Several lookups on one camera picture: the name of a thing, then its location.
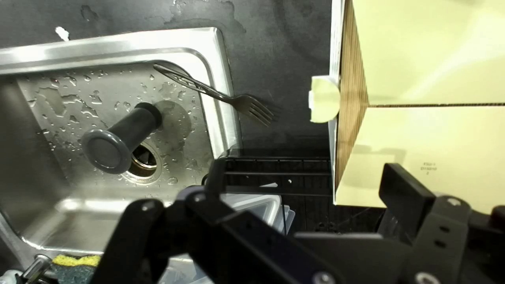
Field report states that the metal fork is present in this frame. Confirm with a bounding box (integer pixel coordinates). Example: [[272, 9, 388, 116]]
[[155, 65, 275, 127]]

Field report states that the stainless steel sink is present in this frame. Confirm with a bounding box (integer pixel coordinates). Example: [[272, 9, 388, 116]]
[[0, 27, 238, 261]]

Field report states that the white Chemex filter box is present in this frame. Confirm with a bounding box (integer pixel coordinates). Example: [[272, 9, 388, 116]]
[[308, 0, 505, 214]]

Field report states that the black dish drying rack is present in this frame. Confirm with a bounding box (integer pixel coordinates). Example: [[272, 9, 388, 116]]
[[202, 151, 385, 234]]

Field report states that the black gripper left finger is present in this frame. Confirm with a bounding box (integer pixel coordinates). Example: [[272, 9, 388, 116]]
[[92, 190, 297, 284]]

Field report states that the yellow green sponge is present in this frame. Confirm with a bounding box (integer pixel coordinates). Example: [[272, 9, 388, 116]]
[[52, 255, 101, 269]]

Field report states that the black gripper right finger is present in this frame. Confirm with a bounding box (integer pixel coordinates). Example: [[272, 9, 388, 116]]
[[379, 163, 505, 284]]

